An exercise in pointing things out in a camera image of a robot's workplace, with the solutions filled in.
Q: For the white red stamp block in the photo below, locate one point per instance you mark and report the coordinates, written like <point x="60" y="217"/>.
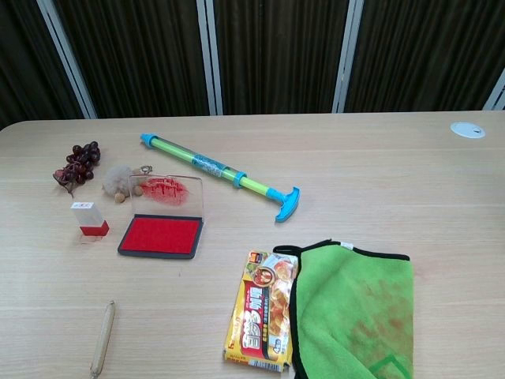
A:
<point x="90" y="219"/>

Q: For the red rectangular box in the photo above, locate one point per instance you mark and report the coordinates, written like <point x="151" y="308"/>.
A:
<point x="161" y="225"/>

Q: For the green blue water pump toy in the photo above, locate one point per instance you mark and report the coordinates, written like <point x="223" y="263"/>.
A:
<point x="213" y="169"/>

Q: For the yellow curry food box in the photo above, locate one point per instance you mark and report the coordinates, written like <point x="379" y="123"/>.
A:
<point x="260" y="312"/>

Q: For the green microfiber cloth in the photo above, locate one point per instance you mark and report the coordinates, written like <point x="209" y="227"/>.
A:
<point x="355" y="312"/>

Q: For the dark red grape bunch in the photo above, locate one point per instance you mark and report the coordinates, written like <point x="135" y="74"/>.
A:
<point x="79" y="162"/>

